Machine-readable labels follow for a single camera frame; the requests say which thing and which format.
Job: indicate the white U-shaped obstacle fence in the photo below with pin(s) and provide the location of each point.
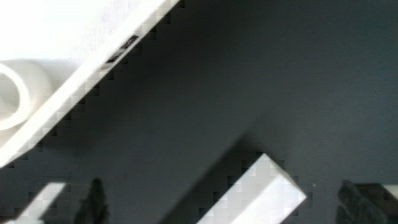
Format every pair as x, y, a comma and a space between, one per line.
261, 198

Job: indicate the white square tabletop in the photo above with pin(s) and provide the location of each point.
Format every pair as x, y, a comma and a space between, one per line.
66, 37

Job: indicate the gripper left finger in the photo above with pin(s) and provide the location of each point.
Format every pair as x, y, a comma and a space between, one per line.
93, 213

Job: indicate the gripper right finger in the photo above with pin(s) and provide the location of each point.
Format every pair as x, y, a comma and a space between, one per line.
368, 203

